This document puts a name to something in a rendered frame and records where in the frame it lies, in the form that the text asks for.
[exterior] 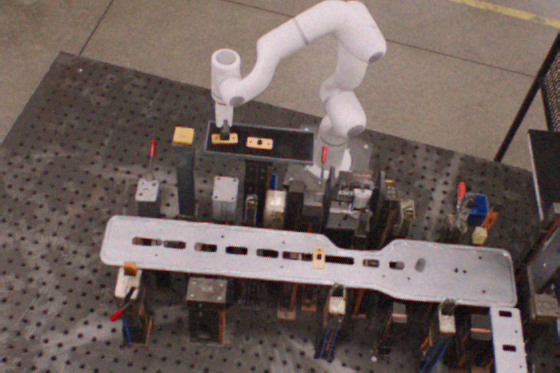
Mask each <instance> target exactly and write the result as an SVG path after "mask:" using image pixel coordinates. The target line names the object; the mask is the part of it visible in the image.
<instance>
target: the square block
mask: <svg viewBox="0 0 560 373"><path fill-rule="evenodd" d="M559 316H560V312H559V306H558V300H556V297H555V296H548V295H537V294H535V295H534V296H533V297H532V298H531V299H529V300H528V302H527V305H526V306H525V307H524V308H523V310H522V311H521V312H520V319H521V327H522V334H523V342H524V351H525V354H526V353H527V351H528V350H529V349H530V348H532V347H533V346H534V345H535V343H536V341H537V340H538V339H539V338H540V337H541V336H542V335H543V334H544V332H545V331H546V330H547V329H548V328H549V327H550V326H551V325H553V324H554V323H555V321H557V319H559ZM503 351H508V352H516V347H515V346H508V347H504V348H503Z"/></svg>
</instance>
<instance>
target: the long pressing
mask: <svg viewBox="0 0 560 373"><path fill-rule="evenodd" d="M160 230H162V232H161V231H160ZM222 235H223V236H224V237H221V236H222ZM134 237H141V238H153V239H155V242H154V243H155V244H154V246H153V247H148V246H137V245H133V244H132V243H133V238H134ZM157 237H160V238H161V240H162V242H163V245H162V246H156V238H157ZM165 240H174V242H185V243H186V248H185V249H184V250H182V249H170V248H164V242H165ZM283 242H284V243H285V244H283ZM196 244H208V245H216V246H217V250H216V252H204V251H196V250H195V249H194V248H195V245H196ZM229 246H230V247H240V248H247V254H246V255H237V254H228V253H225V249H227V247H229ZM314 247H324V248H326V251H324V255H329V256H340V257H351V258H354V264H353V266H348V264H337V263H327V262H324V269H323V270H320V269H313V261H304V260H293V259H284V258H283V252H295V253H307V254H313V252H314ZM258 249H263V250H273V251H278V252H279V256H278V258H270V257H260V256H257V250H258ZM156 254H157V255H158V256H156ZM100 257H101V260H102V261H103V262H104V263H105V264H108V265H115V267H123V262H124V261H127V260H128V261H134V262H136V265H137V268H138V269H148V270H160V271H171V272H183V273H194V274H206V275H217V276H229V277H239V278H250V279H262V280H273V281H285V282H296V283H308V284H319V285H330V286H332V285H333V283H334V282H335V281H343V282H345V287H353V288H364V289H376V291H380V292H382V293H384V294H386V295H388V296H390V297H392V298H395V299H400V300H412V301H423V302H435V303H441V302H442V301H443V300H444V299H445V298H446V297H454V298H457V304H458V305H469V306H481V307H491V306H499V307H511V308H513V307H514V306H515V305H516V303H517V294H516V285H515V278H514V270H513V261H512V257H511V255H510V253H509V252H508V251H506V250H502V249H494V248H484V247H473V246H462V245H452V244H441V243H430V242H419V240H409V239H394V240H392V242H391V243H390V244H388V245H387V246H386V247H385V248H383V249H382V250H381V251H378V252H368V251H358V250H346V249H340V248H338V247H336V246H335V245H334V244H333V243H332V242H331V240H330V239H329V238H328V237H327V236H324V235H322V234H315V233H305V232H293V231H283V230H272V229H261V228H250V227H239V226H229V225H218V224H207V223H196V222H186V221H174V220H164V219H153V218H142V217H132V215H114V217H112V218H111V219H110V220H109V222H108V224H107V227H106V232H105V236H104V240H103V245H102V249H101V253H100ZM479 257H482V259H480V258H479ZM419 258H423V259H425V262H427V263H425V267H424V270H423V271H422V272H418V271H416V270H415V268H414V267H415V264H416V262H417V260H418V259H419ZM363 259H372V260H378V261H379V268H370V267H364V266H363ZM390 261H394V262H403V263H404V270H392V269H390V268H389V262H390ZM281 266H282V267H283V268H281ZM457 268H458V272H457V273H456V272H455V270H456V269H457ZM463 271H466V273H463ZM383 275H384V276H385V278H383V277H382V276H383ZM407 278H410V280H408V279H407ZM483 290H485V294H484V293H483Z"/></svg>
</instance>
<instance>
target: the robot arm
mask: <svg viewBox="0 0 560 373"><path fill-rule="evenodd" d="M329 33H332V34H333V35H334V36H335V37H336V38H337V46H338V62H337V66H336V71H335V73H334V74H333V76H331V77H330V78H328V79H327V80H324V81H323V82H322V83H321V85H320V87H319V98H320V101H321V103H322V105H323V107H324V109H326V111H327V113H328V115H326V116H324V117H323V120H322V121H321V123H320V127H319V131H318V135H317V139H316V140H315V153H314V165H313V166H311V165H306V166H307V169H308V170H309V171H310V172H311V173H312V174H313V175H315V176H316V177H318V178H320V172H321V161H320V160H321V150H322V147H323V146H327V147H328V155H327V162H326V165H324V176H323V179H328V177H329V172H330V168H331V165H333V166H335V179H337V178H338V174H339V171H348V169H349V165H351V156H349V153H348V151H347V150H346V146H347V143H348V139H349V137H351V136H354V135H357V134H360V133H361V132H362V131H363V130H364V129H365V126H366V116H365V113H364V110H363V108H362V106H361V104H360V103H359V101H358V99H357V97H356V95H355V93H354V90H353V89H354V88H356V87H358V86H359V85H360V84H361V82H362V80H363V78H364V75H365V72H366V69H367V63H373V62H377V61H379V60H381V59H382V58H383V57H384V55H385V53H386V41H385V39H384V37H383V35H382V33H381V31H380V30H379V28H378V26H377V25H375V23H374V21H373V19H372V18H371V15H370V13H369V12H368V10H367V9H366V7H365V6H364V5H363V4H362V3H360V2H357V1H350V2H346V3H345V2H342V1H339V0H327V1H323V2H321V3H319V4H317V5H315V6H313V7H312V8H310V9H308V10H307V11H305V12H303V13H300V14H299V15H297V16H295V18H293V19H292V20H290V21H288V22H287V23H285V24H283V25H282V26H280V27H278V28H277V29H274V30H272V31H271V32H269V33H267V34H265V35H264V36H263V37H261V38H260V39H259V40H258V44H257V52H258V58H257V63H256V65H255V68H254V70H253V72H252V73H250V74H249V75H248V76H247V77H246V78H244V79H243V80H241V77H240V57H239V55H238V54H237V53H236V52H234V51H232V50H219V51H217V52H215V53H214V54H213V56H212V97H213V99H214V100H215V102H216V105H215V109H216V125H217V127H221V131H220V140H230V136H231V131H230V127H231V126H232V120H233V107H237V106H239V105H242V104H244V103H246V102H247V101H249V100H252V99H253V98H255V97H256V96H258V95H259V94H261V92H262V91H263V90H264V89H265V88H266V87H267V85H268V84H269V82H270V81H271V78H272V76H273V73H274V70H275V66H277V64H278V63H279V62H280V61H281V60H282V59H284V58H286V57H288V56H289V55H291V54H293V53H295V52H297V51H298V50H300V49H303V48H305V47H307V46H308V45H310V44H312V43H314V41H315V40H317V39H319V38H321V37H322V36H324V35H327V34H329ZM222 127H223V128H224V130H222Z"/></svg>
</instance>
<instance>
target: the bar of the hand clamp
mask: <svg viewBox="0 0 560 373"><path fill-rule="evenodd" d="M475 199H476V197H475V194H474V193H470V192H469V190H468V192H467V193H464V196H463V199H462V201H461V204H460V206H459V209H458V212H457V214H456V218H455V220H454V229H453V231H455V229H456V227H457V224H458V222H462V223H461V225H462V227H461V228H460V232H463V229H464V227H465V224H466V222H467V219H468V217H469V214H470V211H471V209H472V208H473V207H474V206H475V204H474V201H475Z"/></svg>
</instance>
